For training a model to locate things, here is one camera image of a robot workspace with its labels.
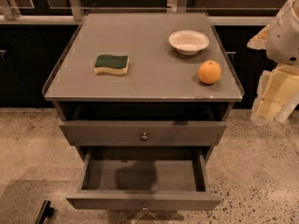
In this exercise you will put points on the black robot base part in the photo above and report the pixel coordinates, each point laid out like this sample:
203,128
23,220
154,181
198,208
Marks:
46,210

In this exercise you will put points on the metal railing frame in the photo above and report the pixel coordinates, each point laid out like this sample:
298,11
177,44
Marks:
220,12

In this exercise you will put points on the grey drawer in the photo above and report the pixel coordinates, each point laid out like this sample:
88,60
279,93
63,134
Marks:
95,133
144,178

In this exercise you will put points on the grey top drawer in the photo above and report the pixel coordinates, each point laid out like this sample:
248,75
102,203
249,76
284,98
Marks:
95,133

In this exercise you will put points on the green yellow sponge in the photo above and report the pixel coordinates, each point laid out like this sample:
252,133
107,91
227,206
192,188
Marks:
111,64

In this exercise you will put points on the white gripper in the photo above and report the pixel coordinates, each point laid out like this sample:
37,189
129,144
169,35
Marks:
284,42

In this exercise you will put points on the white bowl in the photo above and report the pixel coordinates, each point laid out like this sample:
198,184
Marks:
188,42

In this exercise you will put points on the orange fruit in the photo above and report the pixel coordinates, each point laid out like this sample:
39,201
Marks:
209,72

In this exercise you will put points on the grey drawer cabinet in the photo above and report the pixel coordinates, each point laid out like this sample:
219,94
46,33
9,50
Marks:
160,84

